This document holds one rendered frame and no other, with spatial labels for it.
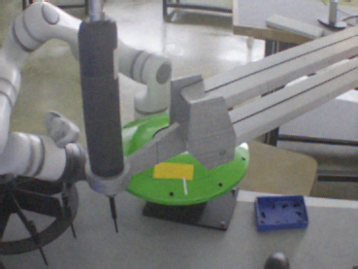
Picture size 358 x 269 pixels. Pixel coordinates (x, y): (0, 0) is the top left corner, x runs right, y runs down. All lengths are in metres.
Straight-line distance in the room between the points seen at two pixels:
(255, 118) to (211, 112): 0.08
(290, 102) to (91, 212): 0.64
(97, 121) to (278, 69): 0.21
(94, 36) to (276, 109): 0.25
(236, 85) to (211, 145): 0.07
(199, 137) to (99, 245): 0.56
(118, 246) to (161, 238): 0.10
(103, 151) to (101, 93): 0.07
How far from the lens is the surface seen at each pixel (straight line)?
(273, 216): 1.04
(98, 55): 0.38
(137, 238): 0.97
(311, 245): 0.99
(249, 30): 1.96
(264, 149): 1.75
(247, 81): 0.48
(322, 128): 2.60
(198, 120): 0.44
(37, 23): 0.80
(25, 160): 0.66
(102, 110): 0.41
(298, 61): 0.51
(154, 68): 1.09
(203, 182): 0.87
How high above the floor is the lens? 1.64
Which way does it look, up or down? 35 degrees down
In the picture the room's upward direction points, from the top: 1 degrees clockwise
